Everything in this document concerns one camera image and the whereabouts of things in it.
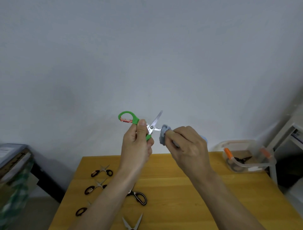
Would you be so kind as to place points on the white shelf rack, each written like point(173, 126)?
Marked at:
point(293, 132)

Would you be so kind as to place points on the person's right thumb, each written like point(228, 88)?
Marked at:
point(171, 145)

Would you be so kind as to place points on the clear plastic storage container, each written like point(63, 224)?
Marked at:
point(251, 165)

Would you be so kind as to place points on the person's right hand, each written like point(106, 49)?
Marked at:
point(191, 151)

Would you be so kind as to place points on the person's left thumb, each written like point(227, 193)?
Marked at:
point(141, 130)

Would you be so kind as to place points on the person's right forearm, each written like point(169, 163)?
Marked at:
point(222, 203)

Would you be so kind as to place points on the cardboard box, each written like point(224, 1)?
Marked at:
point(13, 180)

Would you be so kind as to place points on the person's left forearm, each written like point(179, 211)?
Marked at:
point(106, 201)

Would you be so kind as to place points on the large black white-trimmed scissors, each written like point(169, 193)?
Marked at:
point(140, 197)

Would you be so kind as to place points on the steel bladed scissors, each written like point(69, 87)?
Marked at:
point(131, 227)

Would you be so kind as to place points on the person's left hand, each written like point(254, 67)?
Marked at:
point(132, 147)

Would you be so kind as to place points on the grey cleaning cloth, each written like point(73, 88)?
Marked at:
point(163, 136)

